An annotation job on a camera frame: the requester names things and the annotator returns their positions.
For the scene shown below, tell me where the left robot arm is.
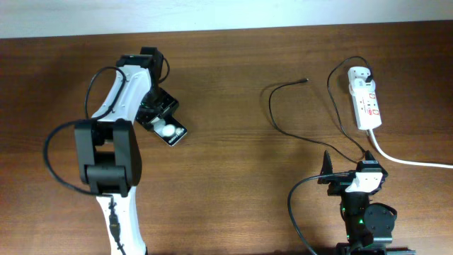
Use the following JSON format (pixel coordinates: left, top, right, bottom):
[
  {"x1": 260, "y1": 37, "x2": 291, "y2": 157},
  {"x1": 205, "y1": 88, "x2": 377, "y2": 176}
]
[{"x1": 74, "y1": 47, "x2": 187, "y2": 254}]

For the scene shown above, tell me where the black phone charging cable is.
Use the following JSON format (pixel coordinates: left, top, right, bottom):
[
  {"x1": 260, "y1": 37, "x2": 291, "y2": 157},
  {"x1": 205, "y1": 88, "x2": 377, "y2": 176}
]
[{"x1": 268, "y1": 55, "x2": 374, "y2": 164}]

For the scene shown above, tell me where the white power strip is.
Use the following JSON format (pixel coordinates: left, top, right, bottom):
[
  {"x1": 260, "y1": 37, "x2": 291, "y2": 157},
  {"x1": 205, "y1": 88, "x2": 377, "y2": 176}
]
[{"x1": 348, "y1": 67, "x2": 382, "y2": 130}]

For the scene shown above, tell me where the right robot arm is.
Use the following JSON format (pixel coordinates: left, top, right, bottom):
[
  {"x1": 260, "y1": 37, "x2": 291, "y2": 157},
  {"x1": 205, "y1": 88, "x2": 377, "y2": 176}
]
[{"x1": 318, "y1": 151, "x2": 416, "y2": 255}]

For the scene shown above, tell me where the black smartphone with lit screen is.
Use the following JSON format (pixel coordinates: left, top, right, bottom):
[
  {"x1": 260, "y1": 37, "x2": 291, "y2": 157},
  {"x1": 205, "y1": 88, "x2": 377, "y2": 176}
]
[{"x1": 152, "y1": 116, "x2": 188, "y2": 147}]

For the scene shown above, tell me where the white power strip cord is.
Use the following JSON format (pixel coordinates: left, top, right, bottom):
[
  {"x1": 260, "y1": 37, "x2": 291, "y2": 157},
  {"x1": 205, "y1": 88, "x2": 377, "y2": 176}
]
[{"x1": 366, "y1": 128, "x2": 453, "y2": 169}]

